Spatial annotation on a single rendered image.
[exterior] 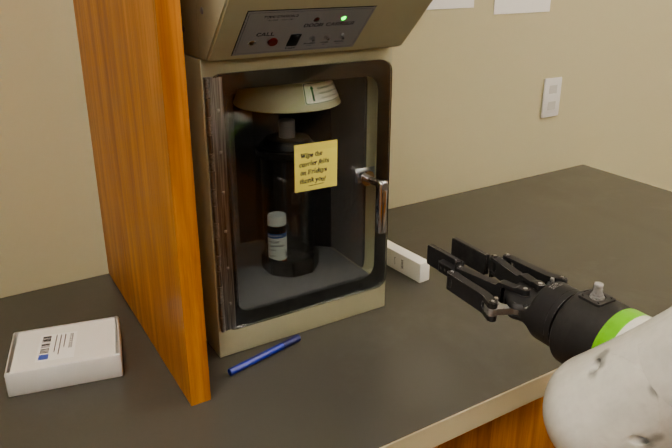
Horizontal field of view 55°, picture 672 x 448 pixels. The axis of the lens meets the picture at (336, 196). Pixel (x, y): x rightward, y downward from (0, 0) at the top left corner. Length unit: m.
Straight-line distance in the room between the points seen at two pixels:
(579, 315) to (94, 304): 0.87
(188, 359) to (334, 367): 0.24
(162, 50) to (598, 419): 0.59
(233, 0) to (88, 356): 0.57
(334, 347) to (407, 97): 0.77
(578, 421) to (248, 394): 0.54
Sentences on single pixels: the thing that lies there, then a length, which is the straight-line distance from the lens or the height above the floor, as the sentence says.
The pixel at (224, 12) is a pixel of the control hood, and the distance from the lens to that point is 0.82.
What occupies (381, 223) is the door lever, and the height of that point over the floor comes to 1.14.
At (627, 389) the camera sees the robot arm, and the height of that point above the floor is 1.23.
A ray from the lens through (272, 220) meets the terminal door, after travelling 1.00.
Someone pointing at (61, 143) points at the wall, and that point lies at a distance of 1.34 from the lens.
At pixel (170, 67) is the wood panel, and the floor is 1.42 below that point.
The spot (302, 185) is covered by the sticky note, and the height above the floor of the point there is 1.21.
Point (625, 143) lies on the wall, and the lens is 2.37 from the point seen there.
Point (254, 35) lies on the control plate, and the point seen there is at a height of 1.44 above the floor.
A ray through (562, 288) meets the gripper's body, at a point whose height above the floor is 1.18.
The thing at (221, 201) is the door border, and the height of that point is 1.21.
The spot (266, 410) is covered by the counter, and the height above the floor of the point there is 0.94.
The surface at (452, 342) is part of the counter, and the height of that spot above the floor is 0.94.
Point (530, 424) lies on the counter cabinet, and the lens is 1.18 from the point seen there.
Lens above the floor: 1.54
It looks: 20 degrees down
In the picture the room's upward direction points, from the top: straight up
